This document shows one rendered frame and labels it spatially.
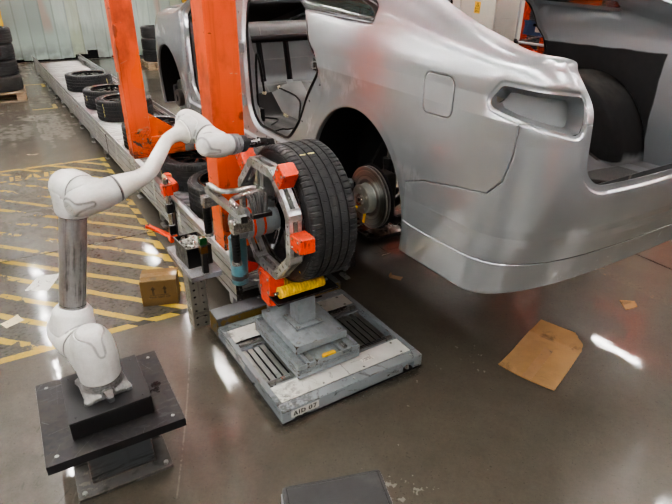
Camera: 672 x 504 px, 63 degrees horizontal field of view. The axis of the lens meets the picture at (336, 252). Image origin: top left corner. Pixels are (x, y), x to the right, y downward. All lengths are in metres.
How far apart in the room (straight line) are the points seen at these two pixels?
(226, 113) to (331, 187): 0.72
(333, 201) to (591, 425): 1.59
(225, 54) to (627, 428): 2.55
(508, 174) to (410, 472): 1.30
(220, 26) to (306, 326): 1.50
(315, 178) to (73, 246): 0.99
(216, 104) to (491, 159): 1.38
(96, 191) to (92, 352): 0.60
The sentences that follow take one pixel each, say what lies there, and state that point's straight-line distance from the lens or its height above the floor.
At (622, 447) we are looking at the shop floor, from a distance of 2.87.
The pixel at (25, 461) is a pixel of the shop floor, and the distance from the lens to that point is 2.82.
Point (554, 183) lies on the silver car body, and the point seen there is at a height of 1.24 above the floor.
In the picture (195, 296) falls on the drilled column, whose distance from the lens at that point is 3.22.
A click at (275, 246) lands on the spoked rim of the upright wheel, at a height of 0.64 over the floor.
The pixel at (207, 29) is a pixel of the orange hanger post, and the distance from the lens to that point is 2.71.
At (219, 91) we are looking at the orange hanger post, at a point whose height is 1.36.
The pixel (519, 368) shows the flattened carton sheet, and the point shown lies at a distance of 3.10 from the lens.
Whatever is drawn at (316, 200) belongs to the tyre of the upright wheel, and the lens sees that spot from 2.30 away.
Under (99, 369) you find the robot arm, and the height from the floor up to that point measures 0.52.
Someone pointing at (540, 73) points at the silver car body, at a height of 1.59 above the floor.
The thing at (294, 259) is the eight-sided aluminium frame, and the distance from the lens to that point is 2.37.
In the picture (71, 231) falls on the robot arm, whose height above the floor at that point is 0.99.
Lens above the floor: 1.86
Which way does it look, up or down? 27 degrees down
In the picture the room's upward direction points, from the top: 1 degrees clockwise
